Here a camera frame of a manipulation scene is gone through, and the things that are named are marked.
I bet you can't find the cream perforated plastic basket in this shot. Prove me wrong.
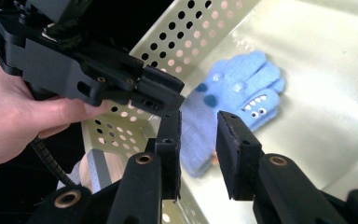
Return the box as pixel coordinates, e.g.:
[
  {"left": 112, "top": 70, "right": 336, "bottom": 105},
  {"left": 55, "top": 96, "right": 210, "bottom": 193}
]
[{"left": 79, "top": 0, "right": 358, "bottom": 224}]

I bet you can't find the blue knit glove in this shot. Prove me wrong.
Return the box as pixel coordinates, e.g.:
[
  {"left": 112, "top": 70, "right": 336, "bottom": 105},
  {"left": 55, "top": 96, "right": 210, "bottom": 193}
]
[{"left": 179, "top": 50, "right": 287, "bottom": 179}]

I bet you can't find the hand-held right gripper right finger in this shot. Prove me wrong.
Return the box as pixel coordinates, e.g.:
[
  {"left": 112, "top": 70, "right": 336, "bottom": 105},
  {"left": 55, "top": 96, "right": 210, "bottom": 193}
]
[{"left": 214, "top": 110, "right": 350, "bottom": 224}]

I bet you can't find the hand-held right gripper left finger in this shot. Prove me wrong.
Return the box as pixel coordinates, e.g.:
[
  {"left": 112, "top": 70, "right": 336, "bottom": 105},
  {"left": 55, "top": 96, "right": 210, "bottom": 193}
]
[{"left": 106, "top": 110, "right": 182, "bottom": 224}]

